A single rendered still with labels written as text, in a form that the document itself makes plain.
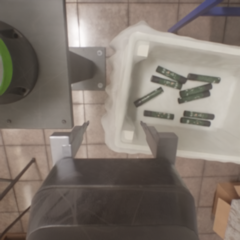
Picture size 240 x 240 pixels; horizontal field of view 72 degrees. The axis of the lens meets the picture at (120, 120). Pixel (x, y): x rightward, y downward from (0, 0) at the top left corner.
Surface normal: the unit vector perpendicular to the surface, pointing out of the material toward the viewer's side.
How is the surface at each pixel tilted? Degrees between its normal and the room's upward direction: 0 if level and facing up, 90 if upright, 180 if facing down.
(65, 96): 0
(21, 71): 77
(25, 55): 66
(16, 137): 0
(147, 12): 0
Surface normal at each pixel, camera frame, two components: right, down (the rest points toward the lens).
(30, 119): 0.03, 0.28
